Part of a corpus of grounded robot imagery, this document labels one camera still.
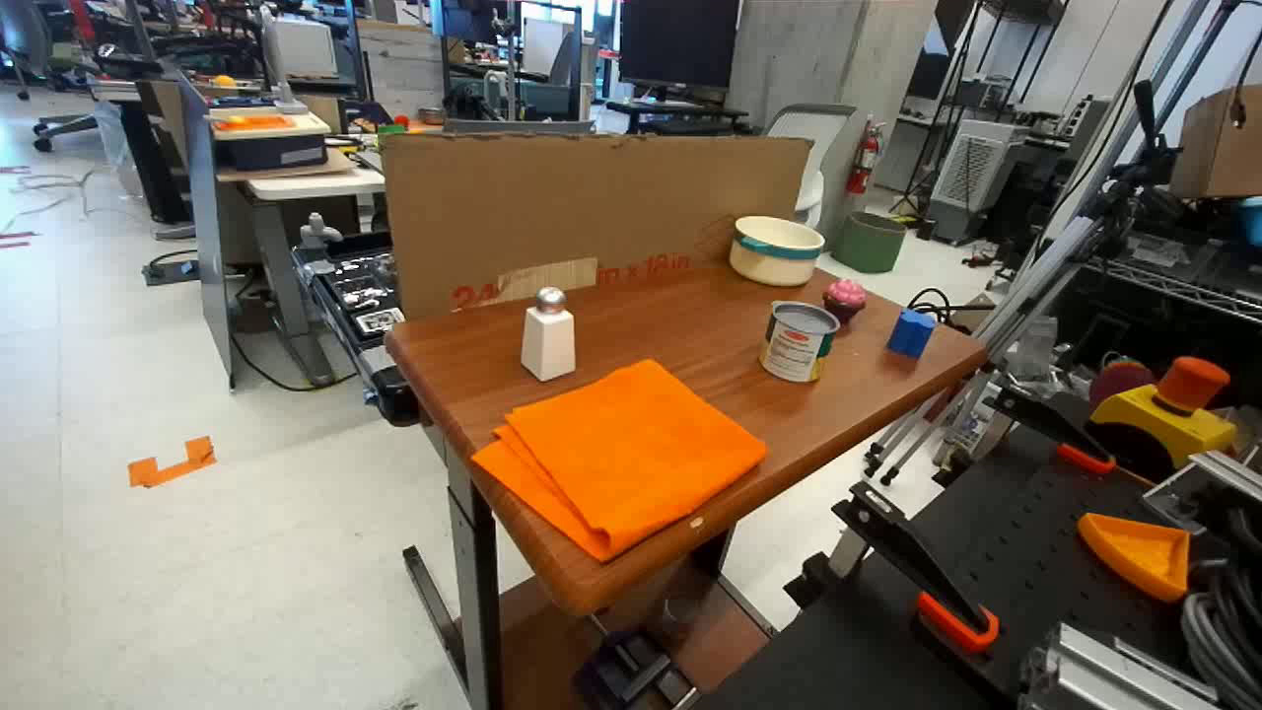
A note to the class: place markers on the blue cube block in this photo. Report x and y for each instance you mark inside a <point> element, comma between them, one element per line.
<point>907,333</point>

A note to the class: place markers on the orange floor tape marker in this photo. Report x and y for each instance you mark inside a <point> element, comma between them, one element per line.
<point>172,463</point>

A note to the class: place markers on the cream bowl with green band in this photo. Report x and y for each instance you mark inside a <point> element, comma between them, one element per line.
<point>773,250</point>

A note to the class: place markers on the white salt shaker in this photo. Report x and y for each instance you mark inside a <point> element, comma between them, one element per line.
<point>548,341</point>

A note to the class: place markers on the brown cardboard panel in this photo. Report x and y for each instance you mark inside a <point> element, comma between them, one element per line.
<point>555,209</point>

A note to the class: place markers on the black perforated mounting board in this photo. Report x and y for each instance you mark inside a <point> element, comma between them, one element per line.
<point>961,576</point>

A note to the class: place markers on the silver tripod legs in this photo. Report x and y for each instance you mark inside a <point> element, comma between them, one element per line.
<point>1038,270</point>

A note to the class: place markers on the orange triangular plastic piece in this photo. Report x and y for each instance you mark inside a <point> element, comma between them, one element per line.
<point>1136,551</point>

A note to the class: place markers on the orange folded cloth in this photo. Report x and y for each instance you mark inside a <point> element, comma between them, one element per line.
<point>616,455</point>

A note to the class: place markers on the grey office desk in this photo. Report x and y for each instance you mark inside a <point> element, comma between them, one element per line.
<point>269,197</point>

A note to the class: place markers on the brown cardboard box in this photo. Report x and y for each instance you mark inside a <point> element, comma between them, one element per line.
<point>1221,142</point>

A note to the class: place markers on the black computer monitor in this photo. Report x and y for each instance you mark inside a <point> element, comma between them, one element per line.
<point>681,45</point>

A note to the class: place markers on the black table leg frame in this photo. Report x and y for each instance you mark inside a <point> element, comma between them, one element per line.
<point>467,595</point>

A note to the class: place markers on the green bin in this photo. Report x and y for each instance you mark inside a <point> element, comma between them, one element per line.
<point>870,242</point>

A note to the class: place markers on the red fire extinguisher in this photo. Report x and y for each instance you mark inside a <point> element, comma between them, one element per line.
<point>862,159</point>

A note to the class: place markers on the yellow emergency stop button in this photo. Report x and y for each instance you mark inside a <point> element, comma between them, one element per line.
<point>1170,412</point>

